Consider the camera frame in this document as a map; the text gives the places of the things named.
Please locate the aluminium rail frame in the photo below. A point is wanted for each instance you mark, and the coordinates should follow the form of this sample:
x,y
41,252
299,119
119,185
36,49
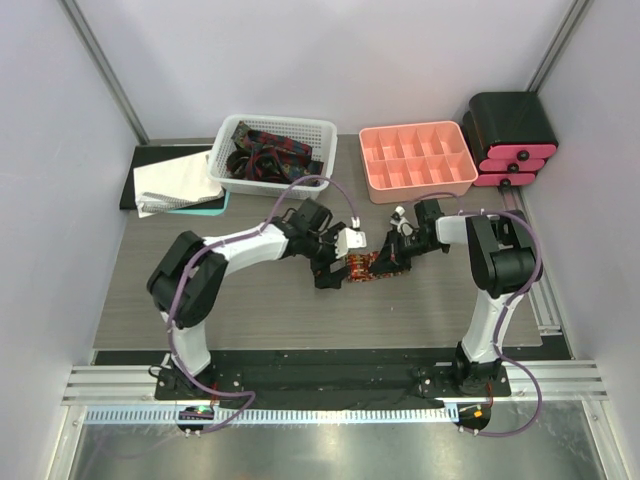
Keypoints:
x,y
130,395

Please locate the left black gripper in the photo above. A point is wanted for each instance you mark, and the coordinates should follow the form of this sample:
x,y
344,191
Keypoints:
x,y
324,278

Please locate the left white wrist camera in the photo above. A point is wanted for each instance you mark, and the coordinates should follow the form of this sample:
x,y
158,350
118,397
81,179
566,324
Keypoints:
x,y
347,240

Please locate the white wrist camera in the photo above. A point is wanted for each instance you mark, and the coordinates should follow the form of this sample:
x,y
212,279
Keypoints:
x,y
347,240
400,223

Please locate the dark red blue ties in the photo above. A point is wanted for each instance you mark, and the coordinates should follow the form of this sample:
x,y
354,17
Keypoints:
x,y
264,157

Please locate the pink compartment organizer tray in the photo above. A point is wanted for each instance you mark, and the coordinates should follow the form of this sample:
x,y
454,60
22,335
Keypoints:
x,y
402,162

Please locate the white folded cloth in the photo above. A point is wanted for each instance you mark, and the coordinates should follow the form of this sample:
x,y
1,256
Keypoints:
x,y
174,184

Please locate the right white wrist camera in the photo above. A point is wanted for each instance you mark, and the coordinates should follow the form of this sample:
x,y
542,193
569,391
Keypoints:
x,y
400,223

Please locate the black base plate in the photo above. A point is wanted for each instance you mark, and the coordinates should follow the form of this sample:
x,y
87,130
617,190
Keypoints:
x,y
341,379

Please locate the teal tray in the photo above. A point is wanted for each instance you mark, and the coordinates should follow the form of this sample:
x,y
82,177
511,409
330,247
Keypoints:
x,y
212,208

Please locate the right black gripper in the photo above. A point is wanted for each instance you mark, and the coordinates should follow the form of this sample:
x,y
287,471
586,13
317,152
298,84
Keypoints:
x,y
391,258

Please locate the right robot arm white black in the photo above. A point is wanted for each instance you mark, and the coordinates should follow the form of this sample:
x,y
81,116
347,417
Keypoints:
x,y
504,263

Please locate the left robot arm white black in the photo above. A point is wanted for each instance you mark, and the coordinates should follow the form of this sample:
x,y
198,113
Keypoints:
x,y
185,284

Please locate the white plastic mesh basket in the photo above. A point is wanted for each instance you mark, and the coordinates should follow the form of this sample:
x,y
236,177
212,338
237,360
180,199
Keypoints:
x,y
321,135

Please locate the black pink drawer unit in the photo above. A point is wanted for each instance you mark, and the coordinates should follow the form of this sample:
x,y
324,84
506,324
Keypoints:
x,y
509,136

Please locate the multicoloured patterned tie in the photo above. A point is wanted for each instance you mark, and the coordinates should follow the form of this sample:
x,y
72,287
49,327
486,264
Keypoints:
x,y
359,268

